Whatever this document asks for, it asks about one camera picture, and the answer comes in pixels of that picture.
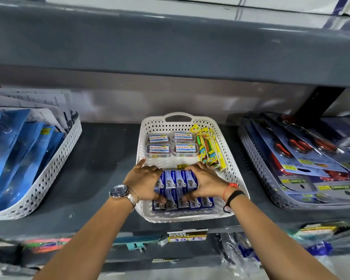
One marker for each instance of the person's left forearm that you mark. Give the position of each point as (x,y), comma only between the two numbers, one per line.
(87,239)

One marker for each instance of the black wrist band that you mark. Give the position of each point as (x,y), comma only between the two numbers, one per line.
(234,195)

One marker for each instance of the person's right hand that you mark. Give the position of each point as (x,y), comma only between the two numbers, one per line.
(210,183)

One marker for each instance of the person's right thumb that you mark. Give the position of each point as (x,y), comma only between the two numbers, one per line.
(189,197)

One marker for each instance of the person's left little finger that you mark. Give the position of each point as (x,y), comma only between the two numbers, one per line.
(141,163)

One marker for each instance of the silver wristwatch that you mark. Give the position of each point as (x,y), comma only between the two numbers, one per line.
(119,191)

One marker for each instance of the pink and orange packet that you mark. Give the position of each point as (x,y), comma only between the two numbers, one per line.
(46,244)

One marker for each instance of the pile of carded red scissors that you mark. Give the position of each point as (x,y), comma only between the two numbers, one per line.
(306,160)

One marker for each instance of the person's left thumb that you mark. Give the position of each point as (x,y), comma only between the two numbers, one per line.
(160,199)

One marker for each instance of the teal plastic item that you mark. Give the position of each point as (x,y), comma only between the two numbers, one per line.
(137,242)

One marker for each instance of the row of blue packets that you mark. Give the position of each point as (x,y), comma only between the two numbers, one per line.
(14,151)

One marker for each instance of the stack of blue staple boxes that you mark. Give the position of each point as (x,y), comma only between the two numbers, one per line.
(176,179)

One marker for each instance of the clear plastic bags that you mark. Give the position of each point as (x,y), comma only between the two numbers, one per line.
(242,255)

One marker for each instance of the yellow shelf price label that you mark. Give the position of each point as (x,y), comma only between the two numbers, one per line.
(187,235)

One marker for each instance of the person's right forearm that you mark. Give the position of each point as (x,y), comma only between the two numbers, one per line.
(274,239)

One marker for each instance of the blue wrapped item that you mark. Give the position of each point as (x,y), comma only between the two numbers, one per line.
(319,249)

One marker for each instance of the yellow and black packet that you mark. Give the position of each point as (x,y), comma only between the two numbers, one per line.
(323,229)

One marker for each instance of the grey metal shelf rack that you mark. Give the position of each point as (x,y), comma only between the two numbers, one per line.
(163,46)

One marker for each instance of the clear labelled pin box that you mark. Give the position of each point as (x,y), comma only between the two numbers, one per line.
(159,138)
(186,149)
(158,150)
(183,137)

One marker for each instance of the black shelf bracket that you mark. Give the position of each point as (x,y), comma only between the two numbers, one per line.
(320,102)

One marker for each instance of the grey perforated basket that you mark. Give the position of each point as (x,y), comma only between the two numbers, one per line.
(259,172)

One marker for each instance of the person's left hand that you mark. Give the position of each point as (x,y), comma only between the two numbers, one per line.
(140,183)

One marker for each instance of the stack of white printed cards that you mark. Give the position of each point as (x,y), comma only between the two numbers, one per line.
(32,102)

